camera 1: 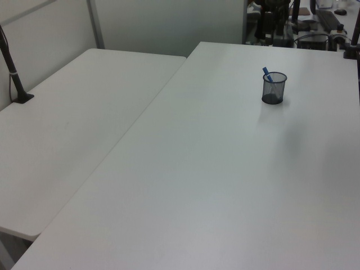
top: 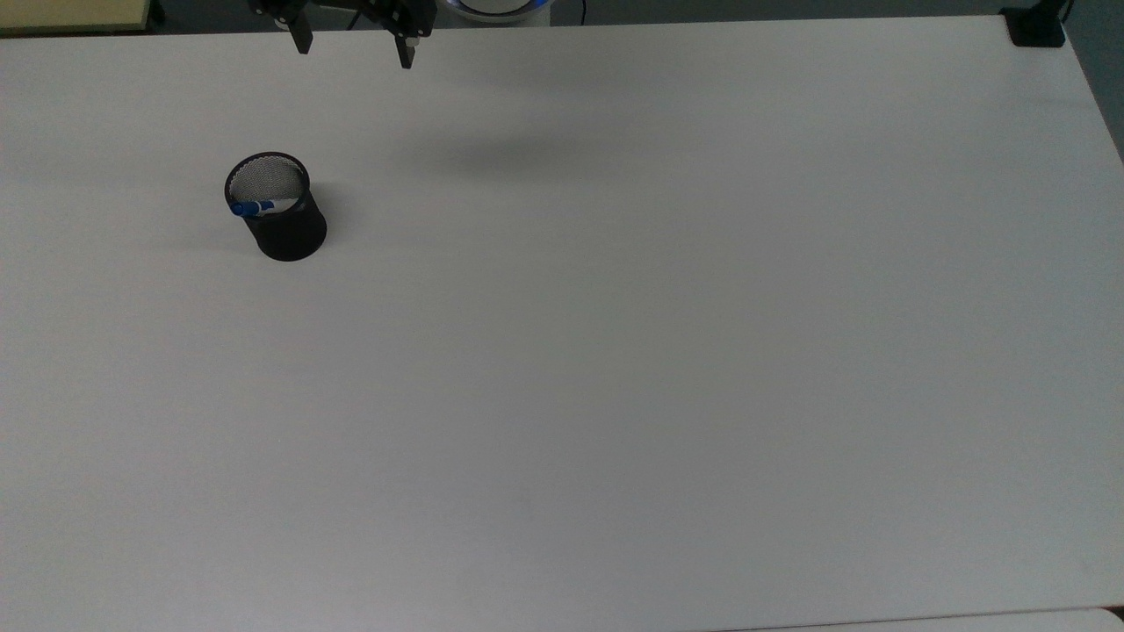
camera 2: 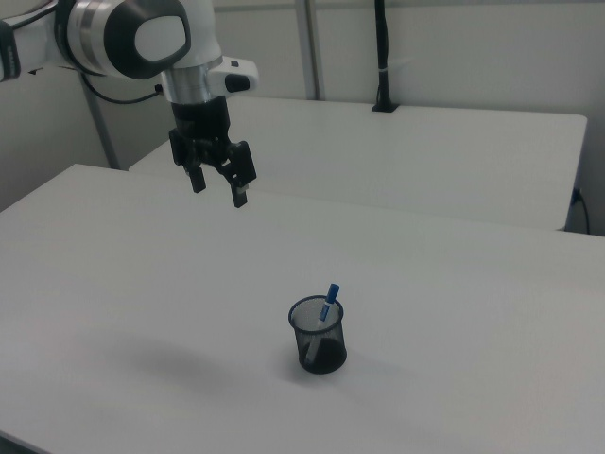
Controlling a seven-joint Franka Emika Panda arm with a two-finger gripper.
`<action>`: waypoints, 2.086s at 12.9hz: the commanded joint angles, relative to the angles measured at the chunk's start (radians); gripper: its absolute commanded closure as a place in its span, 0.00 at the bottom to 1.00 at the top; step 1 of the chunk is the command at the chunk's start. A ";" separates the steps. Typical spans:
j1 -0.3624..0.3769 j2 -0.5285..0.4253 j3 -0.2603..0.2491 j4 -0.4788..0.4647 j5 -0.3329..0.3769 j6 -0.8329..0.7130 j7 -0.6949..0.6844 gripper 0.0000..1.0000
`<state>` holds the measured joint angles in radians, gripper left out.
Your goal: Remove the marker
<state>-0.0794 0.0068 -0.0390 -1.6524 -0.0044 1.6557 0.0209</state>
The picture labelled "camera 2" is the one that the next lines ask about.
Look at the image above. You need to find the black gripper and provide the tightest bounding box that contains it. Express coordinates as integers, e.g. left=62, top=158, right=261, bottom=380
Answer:
left=168, top=96, right=258, bottom=210

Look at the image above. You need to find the blue and white marker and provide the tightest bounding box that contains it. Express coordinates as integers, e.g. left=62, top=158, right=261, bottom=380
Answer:
left=304, top=282, right=342, bottom=366

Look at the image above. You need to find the black mesh pen cup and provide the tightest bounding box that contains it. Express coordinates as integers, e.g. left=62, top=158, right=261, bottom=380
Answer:
left=287, top=295, right=349, bottom=376

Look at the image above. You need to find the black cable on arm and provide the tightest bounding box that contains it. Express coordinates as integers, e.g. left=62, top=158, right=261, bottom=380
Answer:
left=80, top=69, right=165, bottom=105

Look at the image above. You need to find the grey partition frame post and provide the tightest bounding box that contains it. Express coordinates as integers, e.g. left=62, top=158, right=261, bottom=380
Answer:
left=81, top=70, right=120, bottom=170
left=296, top=0, right=328, bottom=101

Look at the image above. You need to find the black camera stand pole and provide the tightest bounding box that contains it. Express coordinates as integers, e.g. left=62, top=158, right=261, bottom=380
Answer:
left=370, top=0, right=401, bottom=114

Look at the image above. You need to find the black cable beside table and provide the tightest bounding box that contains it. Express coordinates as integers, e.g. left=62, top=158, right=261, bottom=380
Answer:
left=570, top=186, right=593, bottom=236

